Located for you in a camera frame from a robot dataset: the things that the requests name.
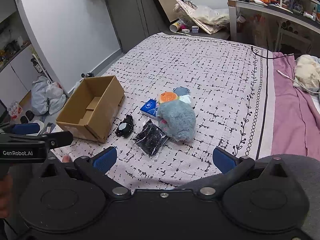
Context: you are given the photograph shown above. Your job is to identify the grey plush mouse toy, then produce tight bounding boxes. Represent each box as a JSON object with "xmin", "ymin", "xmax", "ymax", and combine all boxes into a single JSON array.
[{"xmin": 157, "ymin": 99, "xmax": 196, "ymax": 141}]

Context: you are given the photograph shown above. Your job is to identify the white plastic-wrapped soft bundle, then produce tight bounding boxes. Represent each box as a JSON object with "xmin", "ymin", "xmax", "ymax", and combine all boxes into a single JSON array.
[{"xmin": 178, "ymin": 94, "xmax": 192, "ymax": 105}]

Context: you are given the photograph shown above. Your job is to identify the person's left hand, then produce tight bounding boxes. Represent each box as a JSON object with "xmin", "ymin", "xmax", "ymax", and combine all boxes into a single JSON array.
[{"xmin": 0, "ymin": 154, "xmax": 73, "ymax": 221}]

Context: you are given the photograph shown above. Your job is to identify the white plastic bags pile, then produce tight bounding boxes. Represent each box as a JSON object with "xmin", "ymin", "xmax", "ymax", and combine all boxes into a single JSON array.
[{"xmin": 31, "ymin": 76, "xmax": 67, "ymax": 116}]

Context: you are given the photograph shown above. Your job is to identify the black scrunchie with white centre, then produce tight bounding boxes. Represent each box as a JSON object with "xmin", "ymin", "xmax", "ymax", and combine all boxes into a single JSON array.
[{"xmin": 116, "ymin": 114, "xmax": 134, "ymax": 138}]

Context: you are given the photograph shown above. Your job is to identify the brown cardboard box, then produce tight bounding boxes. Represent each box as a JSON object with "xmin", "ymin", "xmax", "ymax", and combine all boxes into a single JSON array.
[{"xmin": 56, "ymin": 75, "xmax": 125, "ymax": 143}]

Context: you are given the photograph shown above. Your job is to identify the black item in clear bag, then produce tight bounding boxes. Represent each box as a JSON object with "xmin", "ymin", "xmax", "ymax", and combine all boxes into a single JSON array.
[{"xmin": 133, "ymin": 120, "xmax": 168, "ymax": 157}]

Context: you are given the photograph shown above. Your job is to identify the pink bed sheet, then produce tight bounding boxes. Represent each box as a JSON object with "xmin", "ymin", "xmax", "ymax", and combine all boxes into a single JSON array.
[{"xmin": 271, "ymin": 52, "xmax": 319, "ymax": 160}]

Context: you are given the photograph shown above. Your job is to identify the blue tissue packet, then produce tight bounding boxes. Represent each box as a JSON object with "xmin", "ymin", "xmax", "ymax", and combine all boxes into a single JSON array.
[{"xmin": 140, "ymin": 99, "xmax": 158, "ymax": 120}]

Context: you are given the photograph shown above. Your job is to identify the patterned white bed cover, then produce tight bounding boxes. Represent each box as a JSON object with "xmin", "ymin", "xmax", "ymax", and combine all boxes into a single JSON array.
[{"xmin": 54, "ymin": 34, "xmax": 275, "ymax": 190}]

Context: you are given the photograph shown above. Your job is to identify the blue denim heart patch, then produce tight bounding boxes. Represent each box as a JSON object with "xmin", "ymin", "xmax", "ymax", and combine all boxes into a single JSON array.
[{"xmin": 173, "ymin": 86, "xmax": 190, "ymax": 96}]

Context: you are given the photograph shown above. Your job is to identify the burger plush toy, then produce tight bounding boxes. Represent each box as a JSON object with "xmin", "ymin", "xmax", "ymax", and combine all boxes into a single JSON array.
[{"xmin": 159, "ymin": 92, "xmax": 178, "ymax": 104}]

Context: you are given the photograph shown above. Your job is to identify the cream floral blanket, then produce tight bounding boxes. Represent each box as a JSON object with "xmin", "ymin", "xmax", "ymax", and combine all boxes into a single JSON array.
[{"xmin": 294, "ymin": 55, "xmax": 320, "ymax": 94}]

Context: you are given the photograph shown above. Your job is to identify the small purple box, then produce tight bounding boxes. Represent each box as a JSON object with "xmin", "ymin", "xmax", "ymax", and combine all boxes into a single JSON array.
[{"xmin": 191, "ymin": 25, "xmax": 199, "ymax": 34}]

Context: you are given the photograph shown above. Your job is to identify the patterned tote bag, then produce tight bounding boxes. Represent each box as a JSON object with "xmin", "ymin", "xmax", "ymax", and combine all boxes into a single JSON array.
[{"xmin": 175, "ymin": 0, "xmax": 230, "ymax": 35}]

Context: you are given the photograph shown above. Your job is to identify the dark grey wardrobe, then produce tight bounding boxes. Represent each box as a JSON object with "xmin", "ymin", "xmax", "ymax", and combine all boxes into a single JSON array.
[{"xmin": 105, "ymin": 0, "xmax": 169, "ymax": 53}]

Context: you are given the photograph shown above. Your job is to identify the white desk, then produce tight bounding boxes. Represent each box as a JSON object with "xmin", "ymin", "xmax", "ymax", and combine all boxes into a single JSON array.
[{"xmin": 228, "ymin": 0, "xmax": 319, "ymax": 53}]

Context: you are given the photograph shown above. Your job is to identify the white cable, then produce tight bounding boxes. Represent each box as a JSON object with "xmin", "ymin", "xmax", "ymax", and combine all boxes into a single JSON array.
[{"xmin": 277, "ymin": 69, "xmax": 320, "ymax": 92}]

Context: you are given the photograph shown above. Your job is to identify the black cable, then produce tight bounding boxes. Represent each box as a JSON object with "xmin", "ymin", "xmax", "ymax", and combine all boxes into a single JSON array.
[{"xmin": 250, "ymin": 45, "xmax": 297, "ymax": 60}]

